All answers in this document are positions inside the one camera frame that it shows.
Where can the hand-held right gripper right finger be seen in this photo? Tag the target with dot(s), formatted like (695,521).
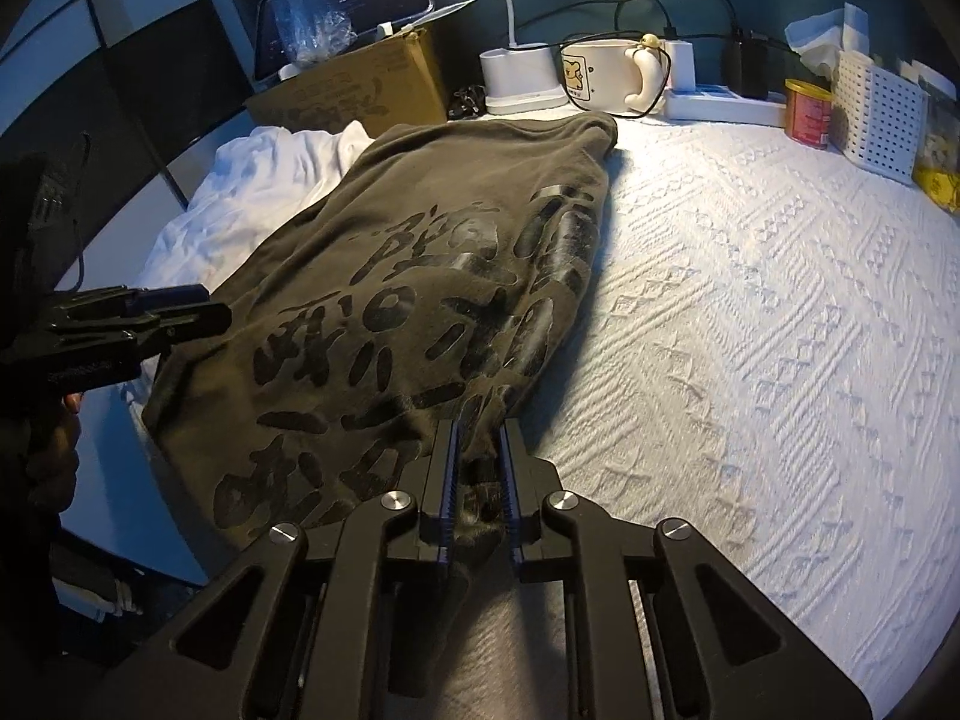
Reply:
(508,480)

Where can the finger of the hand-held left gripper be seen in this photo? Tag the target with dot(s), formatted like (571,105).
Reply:
(165,297)
(172,324)

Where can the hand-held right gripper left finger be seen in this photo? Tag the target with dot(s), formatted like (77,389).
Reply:
(448,480)

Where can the brown printed t-shirt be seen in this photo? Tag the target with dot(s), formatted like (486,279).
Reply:
(375,255)

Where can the person's left hand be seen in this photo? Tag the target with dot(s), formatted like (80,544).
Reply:
(52,457)

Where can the white garment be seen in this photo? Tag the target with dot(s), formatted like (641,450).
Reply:
(247,187)

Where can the cardboard box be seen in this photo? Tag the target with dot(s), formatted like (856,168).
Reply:
(360,82)

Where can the clear plastic bag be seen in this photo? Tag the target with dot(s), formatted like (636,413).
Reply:
(307,15)

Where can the white desk lamp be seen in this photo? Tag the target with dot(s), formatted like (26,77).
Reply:
(517,79)

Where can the cream cartoon mug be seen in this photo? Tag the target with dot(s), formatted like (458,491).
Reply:
(592,75)

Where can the white power strip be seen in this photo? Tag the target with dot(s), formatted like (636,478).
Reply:
(720,109)

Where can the white charger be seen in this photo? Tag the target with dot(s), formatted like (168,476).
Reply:
(679,67)

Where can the red can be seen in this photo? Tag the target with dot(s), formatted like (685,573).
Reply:
(808,116)

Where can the black charger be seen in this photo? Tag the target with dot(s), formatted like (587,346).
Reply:
(746,67)

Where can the white perforated basket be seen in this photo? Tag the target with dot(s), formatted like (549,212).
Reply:
(877,120)

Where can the yellow snack packet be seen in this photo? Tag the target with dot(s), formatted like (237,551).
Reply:
(937,187)

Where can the white tissue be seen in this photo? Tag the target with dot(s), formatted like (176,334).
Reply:
(825,34)

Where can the glass jar with white lid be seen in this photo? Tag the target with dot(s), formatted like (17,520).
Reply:
(941,127)

